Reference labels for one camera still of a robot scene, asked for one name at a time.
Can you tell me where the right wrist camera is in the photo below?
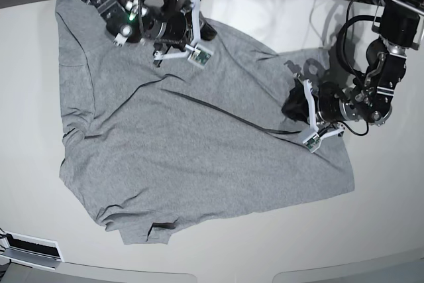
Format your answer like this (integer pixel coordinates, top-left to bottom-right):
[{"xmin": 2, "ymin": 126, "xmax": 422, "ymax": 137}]
[{"xmin": 142, "ymin": 0, "xmax": 217, "ymax": 68}]

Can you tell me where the grey t-shirt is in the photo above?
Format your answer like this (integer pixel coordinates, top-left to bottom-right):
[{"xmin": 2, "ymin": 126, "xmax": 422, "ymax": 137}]
[{"xmin": 56, "ymin": 0, "xmax": 354, "ymax": 245}]

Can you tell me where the white cable slot panel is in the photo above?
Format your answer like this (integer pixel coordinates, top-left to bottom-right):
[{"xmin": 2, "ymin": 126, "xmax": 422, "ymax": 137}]
[{"xmin": 1, "ymin": 230, "xmax": 65, "ymax": 270}]

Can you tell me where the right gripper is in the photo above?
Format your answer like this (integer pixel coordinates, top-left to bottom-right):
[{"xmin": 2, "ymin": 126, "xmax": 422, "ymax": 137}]
[{"xmin": 155, "ymin": 0, "xmax": 217, "ymax": 48}]

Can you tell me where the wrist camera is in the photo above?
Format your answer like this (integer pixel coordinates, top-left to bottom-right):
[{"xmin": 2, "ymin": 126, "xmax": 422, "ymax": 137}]
[
  {"xmin": 295, "ymin": 74, "xmax": 346, "ymax": 153},
  {"xmin": 142, "ymin": 0, "xmax": 217, "ymax": 68}
]

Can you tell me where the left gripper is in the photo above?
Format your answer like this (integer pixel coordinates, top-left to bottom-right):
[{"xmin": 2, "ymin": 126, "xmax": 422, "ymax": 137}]
[{"xmin": 281, "ymin": 82, "xmax": 348, "ymax": 124}]

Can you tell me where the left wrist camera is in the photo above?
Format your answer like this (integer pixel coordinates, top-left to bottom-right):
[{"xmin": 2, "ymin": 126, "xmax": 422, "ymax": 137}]
[{"xmin": 295, "ymin": 74, "xmax": 346, "ymax": 153}]

